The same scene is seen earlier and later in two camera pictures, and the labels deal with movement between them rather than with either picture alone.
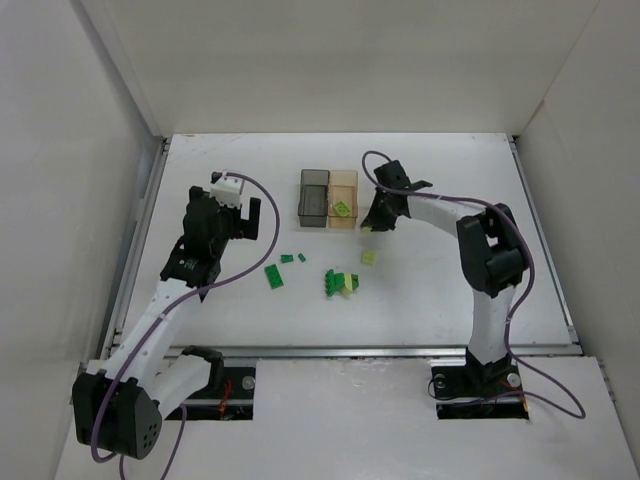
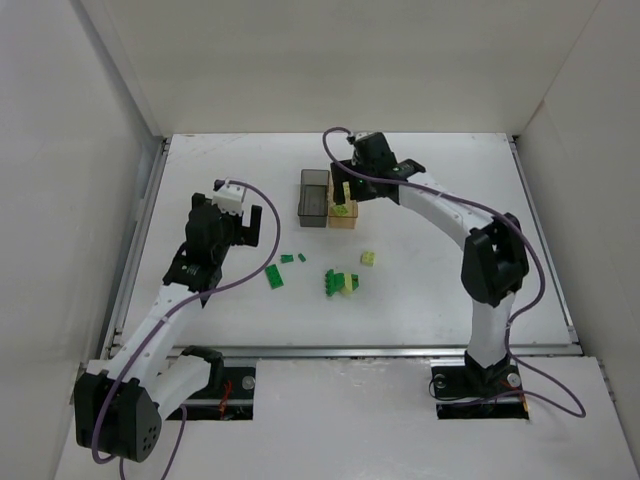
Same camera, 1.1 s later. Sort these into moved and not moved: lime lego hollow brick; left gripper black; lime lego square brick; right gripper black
Moved: right gripper black
Not moved: lime lego square brick; lime lego hollow brick; left gripper black
